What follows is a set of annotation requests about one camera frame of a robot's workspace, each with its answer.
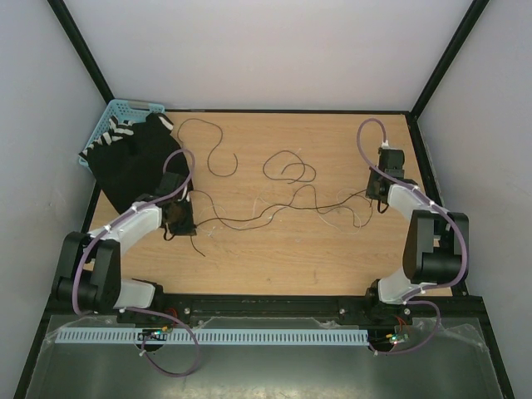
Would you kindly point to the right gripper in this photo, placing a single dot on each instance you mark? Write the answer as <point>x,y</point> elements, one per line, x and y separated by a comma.
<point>370,191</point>

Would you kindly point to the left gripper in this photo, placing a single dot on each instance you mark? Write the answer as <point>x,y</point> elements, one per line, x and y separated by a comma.
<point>186,229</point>

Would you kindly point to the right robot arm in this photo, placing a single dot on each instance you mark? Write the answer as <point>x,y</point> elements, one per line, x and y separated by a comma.
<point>435,241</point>

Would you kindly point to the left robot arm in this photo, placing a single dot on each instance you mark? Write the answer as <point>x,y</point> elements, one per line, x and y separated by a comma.
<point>88,272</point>

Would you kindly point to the black white striped cloth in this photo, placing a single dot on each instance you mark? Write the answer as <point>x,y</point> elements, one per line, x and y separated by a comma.
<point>155,126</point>

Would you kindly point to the left circuit board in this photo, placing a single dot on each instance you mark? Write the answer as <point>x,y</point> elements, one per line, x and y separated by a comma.
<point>152,334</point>

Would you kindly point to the circuit board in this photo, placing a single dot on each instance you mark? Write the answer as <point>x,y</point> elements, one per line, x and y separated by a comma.
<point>152,334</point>
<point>397,338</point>

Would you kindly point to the right circuit board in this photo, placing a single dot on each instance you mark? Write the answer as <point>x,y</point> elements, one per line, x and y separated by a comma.
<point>397,338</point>

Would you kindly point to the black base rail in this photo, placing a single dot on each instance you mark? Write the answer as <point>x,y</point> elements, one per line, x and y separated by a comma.
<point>345,310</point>

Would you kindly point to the light blue slotted cable duct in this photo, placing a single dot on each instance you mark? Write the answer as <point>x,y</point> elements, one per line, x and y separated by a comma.
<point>219,337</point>

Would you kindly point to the right black frame post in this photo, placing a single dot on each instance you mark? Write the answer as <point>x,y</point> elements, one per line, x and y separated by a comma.
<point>458,39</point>

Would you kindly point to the black frame post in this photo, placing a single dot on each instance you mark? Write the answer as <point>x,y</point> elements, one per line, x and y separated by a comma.
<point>73,33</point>
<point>458,39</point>

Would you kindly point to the left black frame post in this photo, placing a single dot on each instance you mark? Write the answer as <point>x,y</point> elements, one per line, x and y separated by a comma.
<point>73,33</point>

